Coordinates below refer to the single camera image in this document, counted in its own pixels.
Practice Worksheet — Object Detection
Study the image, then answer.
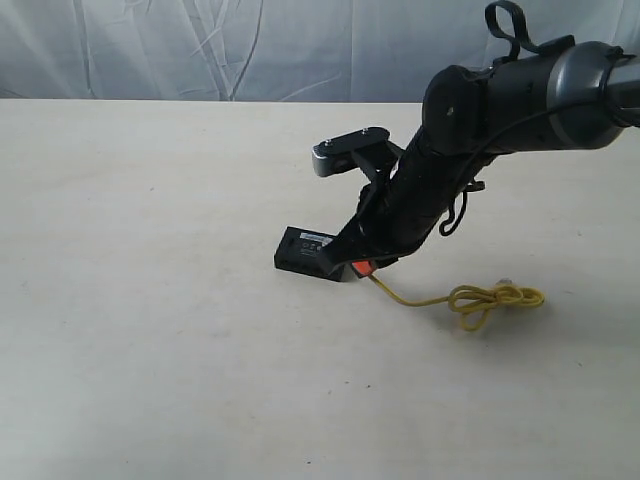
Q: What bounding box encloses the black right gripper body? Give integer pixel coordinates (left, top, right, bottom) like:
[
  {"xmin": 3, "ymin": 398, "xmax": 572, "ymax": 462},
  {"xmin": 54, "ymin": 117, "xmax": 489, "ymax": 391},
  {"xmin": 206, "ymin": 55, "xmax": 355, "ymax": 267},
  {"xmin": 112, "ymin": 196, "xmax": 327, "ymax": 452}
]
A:
[{"xmin": 327, "ymin": 147, "xmax": 450, "ymax": 265}]

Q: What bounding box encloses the small black box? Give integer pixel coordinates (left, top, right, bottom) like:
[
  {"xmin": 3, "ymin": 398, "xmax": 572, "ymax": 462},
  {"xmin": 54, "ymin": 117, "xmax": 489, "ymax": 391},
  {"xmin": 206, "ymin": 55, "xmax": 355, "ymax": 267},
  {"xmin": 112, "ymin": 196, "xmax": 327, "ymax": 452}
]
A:
[{"xmin": 274, "ymin": 226, "xmax": 355, "ymax": 282}]

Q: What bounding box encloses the yellow cable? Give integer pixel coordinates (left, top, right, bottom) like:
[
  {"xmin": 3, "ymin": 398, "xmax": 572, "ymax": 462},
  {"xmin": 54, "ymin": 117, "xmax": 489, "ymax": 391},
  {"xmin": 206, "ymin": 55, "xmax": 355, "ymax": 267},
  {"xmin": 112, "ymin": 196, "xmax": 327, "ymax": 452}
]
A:
[{"xmin": 370, "ymin": 277, "xmax": 546, "ymax": 332}]

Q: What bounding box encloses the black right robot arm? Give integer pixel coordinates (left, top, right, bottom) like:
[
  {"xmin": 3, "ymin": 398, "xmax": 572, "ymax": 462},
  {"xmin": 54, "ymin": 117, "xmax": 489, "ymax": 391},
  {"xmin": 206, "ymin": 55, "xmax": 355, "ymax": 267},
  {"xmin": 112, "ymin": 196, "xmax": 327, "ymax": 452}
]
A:
[{"xmin": 313, "ymin": 42, "xmax": 639, "ymax": 272}]

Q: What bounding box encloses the white backdrop cloth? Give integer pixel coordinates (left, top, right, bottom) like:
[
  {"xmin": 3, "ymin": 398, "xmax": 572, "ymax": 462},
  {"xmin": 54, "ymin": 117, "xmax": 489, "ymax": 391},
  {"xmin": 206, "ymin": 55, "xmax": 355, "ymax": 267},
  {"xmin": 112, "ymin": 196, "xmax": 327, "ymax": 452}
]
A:
[{"xmin": 0, "ymin": 0, "xmax": 640, "ymax": 104}]

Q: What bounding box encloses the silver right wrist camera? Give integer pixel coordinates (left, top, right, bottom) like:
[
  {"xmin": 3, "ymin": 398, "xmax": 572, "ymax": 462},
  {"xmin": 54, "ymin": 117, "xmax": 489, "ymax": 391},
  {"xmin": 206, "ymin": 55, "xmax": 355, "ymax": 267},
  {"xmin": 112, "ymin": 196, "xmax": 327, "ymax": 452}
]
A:
[{"xmin": 312, "ymin": 127, "xmax": 390, "ymax": 179}]

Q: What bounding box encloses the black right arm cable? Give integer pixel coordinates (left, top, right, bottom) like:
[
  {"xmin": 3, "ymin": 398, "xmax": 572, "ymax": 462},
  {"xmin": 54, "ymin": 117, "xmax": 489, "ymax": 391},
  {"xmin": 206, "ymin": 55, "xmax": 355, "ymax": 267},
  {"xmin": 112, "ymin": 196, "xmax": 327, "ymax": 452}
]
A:
[{"xmin": 438, "ymin": 0, "xmax": 556, "ymax": 237}]

